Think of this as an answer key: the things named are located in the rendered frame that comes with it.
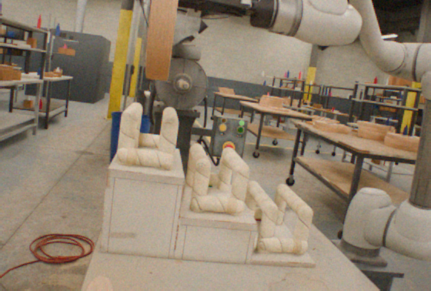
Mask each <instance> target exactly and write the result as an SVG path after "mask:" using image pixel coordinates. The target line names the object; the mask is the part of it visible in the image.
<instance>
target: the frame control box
mask: <svg viewBox="0 0 431 291"><path fill-rule="evenodd" d="M222 118H226V123H222V122H221V119H222ZM240 120H241V118H235V117H229V116H224V115H214V119H213V124H212V133H211V139H210V143H209V147H208V146H207V144H206V142H205V140H204V139H200V140H199V141H198V142H197V143H199V144H200V145H201V144H202V142H203V143H204V145H205V149H206V151H207V153H208V154H209V158H210V159H211V160H212V163H213V164H214V165H215V166H218V165H219V163H220V159H221V158H222V152H223V150H224V149H225V148H226V145H228V144H231V145H232V146H233V150H234V151H235V152H236V153H237V154H238V155H239V157H240V158H242V157H243V153H244V148H245V139H246V130H247V125H248V120H246V119H243V120H244V121H245V125H240V124H239V121H240ZM220 125H225V126H226V130H225V131H222V130H221V129H220ZM239 127H243V128H244V132H243V133H239V132H238V128H239ZM213 157H216V159H217V161H215V160H214V158H213Z"/></svg>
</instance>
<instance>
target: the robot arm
mask: <svg viewBox="0 0 431 291"><path fill-rule="evenodd" d="M349 2H350V5H347V0H179V1H178V6H179V7H183V8H191V9H195V12H214V13H219V14H223V15H231V16H235V17H243V16H244V15H249V16H250V23H251V26H253V27H258V28H267V31H268V32H269V33H270V32H271V33H276V34H279V35H285V36H288V37H293V38H297V39H298V40H300V41H302V42H305V43H309V44H313V45H321V46H338V45H348V44H351V43H352V42H353V41H354V40H356V37H357V36H358V35H359V38H360V41H361V43H362V45H363V48H364V50H365V52H366V54H367V55H368V56H369V58H370V59H371V60H372V61H373V63H375V64H376V66H377V67H378V68H379V69H380V70H381V71H383V72H385V73H386V74H387V75H391V76H393V77H397V78H400V79H404V80H406V81H410V82H417V83H421V86H422V90H423V97H424V98H425V99H426V101H425V105H424V113H423V120H422V125H421V133H420V137H419V145H418V149H417V154H416V165H415V169H414V174H413V181H412V185H411V190H410V194H409V198H408V199H407V200H406V201H404V202H402V204H401V206H400V207H399V209H397V208H396V207H395V206H392V200H391V198H390V197H389V195H388V194H387V193H385V192H384V191H382V190H380V189H375V188H364V189H361V190H359V191H358V192H357V193H356V195H355V196H354V198H353V199H352V202H351V203H350V204H349V208H348V210H347V214H346V217H345V222H344V226H343V232H342V238H341V240H331V243H333V244H334V245H335V246H336V248H338V249H339V250H340V251H341V253H343V254H344V255H345V256H346V258H348V259H349V260H350V262H351V263H360V264H363V263H365V264H371V265H380V266H387V265H388V262H387V261H386V260H384V258H383V257H382V256H381V255H380V254H379V252H380V246H385V247H386V248H387V249H388V248H389V249H391V250H392V251H393V252H397V253H399V254H402V255H404V256H407V257H410V258H412V259H418V260H420V261H426V262H431V43H430V44H425V43H405V42H404V43H402V44H401V43H398V42H392V41H388V42H387V41H384V40H383V37H382V35H381V33H380V30H379V25H378V22H377V19H376V14H375V11H374V8H373V4H372V0H349Z"/></svg>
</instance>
